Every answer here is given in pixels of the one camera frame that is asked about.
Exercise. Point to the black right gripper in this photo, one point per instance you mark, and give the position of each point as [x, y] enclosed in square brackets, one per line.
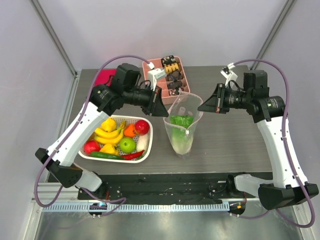
[220, 99]

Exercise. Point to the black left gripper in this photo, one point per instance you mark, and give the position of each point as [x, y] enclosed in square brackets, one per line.
[155, 100]

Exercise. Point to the clear zip top bag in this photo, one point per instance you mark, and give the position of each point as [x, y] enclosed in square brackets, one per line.
[185, 104]

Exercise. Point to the green toy lettuce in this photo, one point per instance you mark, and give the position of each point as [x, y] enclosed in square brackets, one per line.
[180, 138]

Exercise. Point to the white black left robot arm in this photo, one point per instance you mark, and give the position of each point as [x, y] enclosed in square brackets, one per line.
[103, 101]

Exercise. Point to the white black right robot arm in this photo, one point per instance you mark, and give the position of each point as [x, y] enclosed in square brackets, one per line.
[289, 181]

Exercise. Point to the black pink dotted sock roll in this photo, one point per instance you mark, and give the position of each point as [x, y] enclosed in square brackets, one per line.
[175, 91]

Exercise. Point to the red toy apple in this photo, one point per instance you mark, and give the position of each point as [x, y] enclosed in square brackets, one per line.
[141, 127]

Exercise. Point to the pink divided organizer tray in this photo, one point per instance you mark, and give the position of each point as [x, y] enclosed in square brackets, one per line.
[163, 82]

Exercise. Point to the black brown sock roll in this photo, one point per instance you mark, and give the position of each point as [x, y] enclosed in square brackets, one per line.
[175, 85]

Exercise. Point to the small orange toy fruit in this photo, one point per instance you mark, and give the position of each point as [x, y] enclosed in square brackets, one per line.
[130, 131]

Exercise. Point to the white toy radish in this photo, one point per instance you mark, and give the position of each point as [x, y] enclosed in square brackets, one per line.
[142, 143]

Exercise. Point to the dark brown sock roll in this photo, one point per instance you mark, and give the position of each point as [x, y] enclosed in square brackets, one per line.
[174, 76]

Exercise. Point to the yellow black sock roll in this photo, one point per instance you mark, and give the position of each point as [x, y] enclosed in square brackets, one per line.
[169, 68]

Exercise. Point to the green toy apple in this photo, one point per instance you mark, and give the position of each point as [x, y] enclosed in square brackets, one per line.
[127, 145]

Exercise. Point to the white perforated plastic basket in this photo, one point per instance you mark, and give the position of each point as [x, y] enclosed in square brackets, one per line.
[129, 120]

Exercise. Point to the black patterned sock roll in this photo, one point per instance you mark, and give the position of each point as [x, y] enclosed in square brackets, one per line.
[168, 60]

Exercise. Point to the red toy chili pepper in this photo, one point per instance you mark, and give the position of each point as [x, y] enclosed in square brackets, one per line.
[132, 156]

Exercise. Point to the yellow toy banana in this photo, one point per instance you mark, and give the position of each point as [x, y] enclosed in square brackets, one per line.
[113, 137]

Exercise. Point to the yellow toy bell pepper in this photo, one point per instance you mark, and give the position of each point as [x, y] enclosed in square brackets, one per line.
[110, 149]

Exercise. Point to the magenta folded cloth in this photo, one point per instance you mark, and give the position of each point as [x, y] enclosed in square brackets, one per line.
[104, 76]

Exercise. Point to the green toy cucumber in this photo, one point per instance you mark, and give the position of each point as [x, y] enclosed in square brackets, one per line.
[103, 155]

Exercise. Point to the red toy tomato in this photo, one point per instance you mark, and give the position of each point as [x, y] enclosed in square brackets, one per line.
[91, 146]

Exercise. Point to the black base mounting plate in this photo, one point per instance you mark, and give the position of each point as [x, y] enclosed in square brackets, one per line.
[165, 189]

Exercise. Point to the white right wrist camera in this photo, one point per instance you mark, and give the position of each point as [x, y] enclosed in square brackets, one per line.
[229, 74]

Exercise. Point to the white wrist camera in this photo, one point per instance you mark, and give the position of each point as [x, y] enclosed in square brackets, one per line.
[229, 74]
[154, 74]

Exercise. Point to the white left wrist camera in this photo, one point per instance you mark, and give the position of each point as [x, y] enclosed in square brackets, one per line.
[154, 74]

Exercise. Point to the perforated metal cable tray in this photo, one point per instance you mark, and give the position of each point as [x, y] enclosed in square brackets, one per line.
[125, 208]

